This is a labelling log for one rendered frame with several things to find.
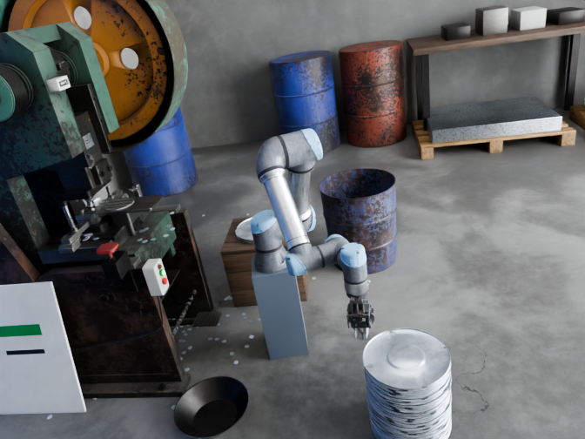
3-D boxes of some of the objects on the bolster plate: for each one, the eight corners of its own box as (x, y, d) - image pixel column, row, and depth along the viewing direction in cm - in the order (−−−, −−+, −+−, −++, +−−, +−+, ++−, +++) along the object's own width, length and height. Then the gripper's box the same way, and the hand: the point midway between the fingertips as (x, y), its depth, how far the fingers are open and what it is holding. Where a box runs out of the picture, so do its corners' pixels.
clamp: (94, 231, 200) (86, 209, 196) (73, 252, 185) (63, 229, 181) (81, 233, 201) (73, 210, 197) (59, 253, 186) (50, 230, 182)
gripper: (340, 299, 149) (347, 351, 158) (370, 299, 146) (375, 352, 156) (344, 283, 156) (350, 334, 165) (372, 283, 154) (376, 334, 163)
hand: (362, 334), depth 162 cm, fingers closed
